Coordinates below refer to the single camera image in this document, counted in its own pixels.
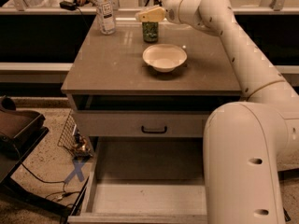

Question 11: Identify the clear plastic water bottle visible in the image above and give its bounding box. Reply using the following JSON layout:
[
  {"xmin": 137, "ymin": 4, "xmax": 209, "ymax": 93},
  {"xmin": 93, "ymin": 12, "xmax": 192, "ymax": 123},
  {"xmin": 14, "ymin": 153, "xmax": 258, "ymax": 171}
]
[{"xmin": 94, "ymin": 0, "xmax": 116, "ymax": 35}]

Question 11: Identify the dark tray on left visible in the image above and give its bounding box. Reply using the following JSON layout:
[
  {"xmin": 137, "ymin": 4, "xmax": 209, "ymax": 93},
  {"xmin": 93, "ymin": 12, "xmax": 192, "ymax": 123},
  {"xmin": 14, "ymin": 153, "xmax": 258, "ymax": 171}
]
[{"xmin": 0, "ymin": 95, "xmax": 50, "ymax": 161}]

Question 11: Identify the open lower drawer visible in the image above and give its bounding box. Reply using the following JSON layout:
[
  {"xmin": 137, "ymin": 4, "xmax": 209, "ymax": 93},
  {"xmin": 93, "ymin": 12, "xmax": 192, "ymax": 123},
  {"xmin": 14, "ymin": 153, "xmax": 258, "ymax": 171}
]
[{"xmin": 68, "ymin": 138, "xmax": 207, "ymax": 224}]

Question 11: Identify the closed drawer with black handle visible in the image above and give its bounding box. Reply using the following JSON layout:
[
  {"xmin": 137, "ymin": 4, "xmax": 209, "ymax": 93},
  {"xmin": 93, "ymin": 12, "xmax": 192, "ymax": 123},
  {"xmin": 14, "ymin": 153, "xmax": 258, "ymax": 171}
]
[{"xmin": 73, "ymin": 111, "xmax": 208, "ymax": 138}]

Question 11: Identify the grey drawer cabinet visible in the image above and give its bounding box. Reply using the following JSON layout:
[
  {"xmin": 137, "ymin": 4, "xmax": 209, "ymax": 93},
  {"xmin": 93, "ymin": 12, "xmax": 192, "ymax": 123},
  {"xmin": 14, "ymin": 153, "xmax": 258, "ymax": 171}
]
[{"xmin": 61, "ymin": 10, "xmax": 244, "ymax": 224}]

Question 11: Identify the wire mesh basket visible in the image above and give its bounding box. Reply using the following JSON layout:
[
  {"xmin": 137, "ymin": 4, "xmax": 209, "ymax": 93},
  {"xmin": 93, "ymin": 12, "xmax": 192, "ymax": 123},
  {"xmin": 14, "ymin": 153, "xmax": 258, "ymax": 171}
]
[{"xmin": 57, "ymin": 113, "xmax": 93, "ymax": 158}]

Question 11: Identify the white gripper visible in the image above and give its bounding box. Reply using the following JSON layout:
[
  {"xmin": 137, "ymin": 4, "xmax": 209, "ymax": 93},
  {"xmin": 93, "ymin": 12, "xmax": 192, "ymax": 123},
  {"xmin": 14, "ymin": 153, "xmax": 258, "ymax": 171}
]
[{"xmin": 135, "ymin": 0, "xmax": 188, "ymax": 24}]

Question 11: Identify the black power adapter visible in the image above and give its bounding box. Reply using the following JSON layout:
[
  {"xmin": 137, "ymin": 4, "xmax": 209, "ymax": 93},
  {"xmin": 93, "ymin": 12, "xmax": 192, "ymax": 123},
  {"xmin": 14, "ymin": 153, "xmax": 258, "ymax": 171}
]
[{"xmin": 60, "ymin": 1, "xmax": 77, "ymax": 11}]

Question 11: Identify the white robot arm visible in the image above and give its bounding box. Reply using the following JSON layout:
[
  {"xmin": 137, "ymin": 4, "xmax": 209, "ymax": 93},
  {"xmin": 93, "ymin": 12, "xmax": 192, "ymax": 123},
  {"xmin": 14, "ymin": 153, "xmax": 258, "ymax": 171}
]
[{"xmin": 135, "ymin": 0, "xmax": 299, "ymax": 224}]

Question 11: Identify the black floor cable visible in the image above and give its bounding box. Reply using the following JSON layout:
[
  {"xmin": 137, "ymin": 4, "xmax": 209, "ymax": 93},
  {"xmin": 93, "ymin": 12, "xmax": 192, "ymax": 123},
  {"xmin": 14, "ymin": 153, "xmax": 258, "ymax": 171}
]
[{"xmin": 12, "ymin": 143, "xmax": 82, "ymax": 210}]

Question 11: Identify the white paper bowl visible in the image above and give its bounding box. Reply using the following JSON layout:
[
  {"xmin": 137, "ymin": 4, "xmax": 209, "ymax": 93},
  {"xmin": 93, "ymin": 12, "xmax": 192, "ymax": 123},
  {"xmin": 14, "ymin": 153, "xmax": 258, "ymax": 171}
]
[{"xmin": 142, "ymin": 44, "xmax": 187, "ymax": 73}]

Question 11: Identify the green soda can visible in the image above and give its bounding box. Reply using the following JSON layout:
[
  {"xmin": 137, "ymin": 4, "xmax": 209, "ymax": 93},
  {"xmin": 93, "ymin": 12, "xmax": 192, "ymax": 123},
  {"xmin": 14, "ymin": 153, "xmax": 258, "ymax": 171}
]
[{"xmin": 142, "ymin": 22, "xmax": 159, "ymax": 43}]

